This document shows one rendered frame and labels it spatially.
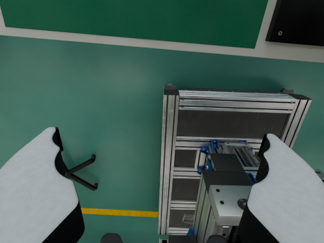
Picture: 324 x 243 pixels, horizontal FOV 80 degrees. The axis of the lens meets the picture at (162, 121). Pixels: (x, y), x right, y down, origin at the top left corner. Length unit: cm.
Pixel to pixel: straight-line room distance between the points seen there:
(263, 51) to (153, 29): 28
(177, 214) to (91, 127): 97
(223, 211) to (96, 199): 164
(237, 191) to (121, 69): 103
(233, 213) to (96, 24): 53
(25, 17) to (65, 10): 10
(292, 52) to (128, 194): 165
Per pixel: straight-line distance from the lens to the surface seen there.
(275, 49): 60
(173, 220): 181
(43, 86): 154
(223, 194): 52
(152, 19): 52
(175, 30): 52
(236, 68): 138
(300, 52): 63
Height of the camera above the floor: 127
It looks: 63 degrees down
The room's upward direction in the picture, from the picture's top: 180 degrees clockwise
